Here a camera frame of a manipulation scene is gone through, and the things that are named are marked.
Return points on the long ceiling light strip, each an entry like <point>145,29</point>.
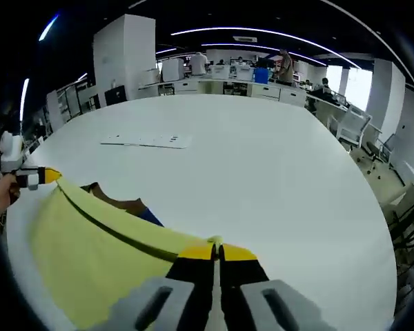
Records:
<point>48,27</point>

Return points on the white storage bin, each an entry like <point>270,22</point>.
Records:
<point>243,73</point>
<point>221,73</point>

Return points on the white counter with drawers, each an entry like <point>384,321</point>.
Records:
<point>262,91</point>

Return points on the white box appliance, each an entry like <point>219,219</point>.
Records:
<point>173,70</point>

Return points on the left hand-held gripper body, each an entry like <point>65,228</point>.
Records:
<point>11,151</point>

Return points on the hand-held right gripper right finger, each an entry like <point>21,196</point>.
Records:
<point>262,307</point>

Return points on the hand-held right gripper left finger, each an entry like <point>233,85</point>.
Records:
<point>152,307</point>

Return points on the white template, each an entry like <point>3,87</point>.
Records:
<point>148,140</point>

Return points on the black low cabinet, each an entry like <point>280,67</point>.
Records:
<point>115,96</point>

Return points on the person's left hand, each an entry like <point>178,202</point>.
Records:
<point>5,196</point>

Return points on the blue storage bin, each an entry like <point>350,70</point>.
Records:
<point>261,76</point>

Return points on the white office chair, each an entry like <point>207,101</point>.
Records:
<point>353,125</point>

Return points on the curved ceiling light strip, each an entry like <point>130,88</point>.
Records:
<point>255,46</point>
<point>262,32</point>

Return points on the grey office chair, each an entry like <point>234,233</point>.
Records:
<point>383,151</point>

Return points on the yellow blue grey garment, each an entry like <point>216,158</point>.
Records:
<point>89,262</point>

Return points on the short ceiling light strip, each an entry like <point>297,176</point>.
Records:
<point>25,100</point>

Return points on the glass front cabinet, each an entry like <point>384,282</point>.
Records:
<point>63,107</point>

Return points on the white square pillar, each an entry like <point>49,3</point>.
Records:
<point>384,100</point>
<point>124,58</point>

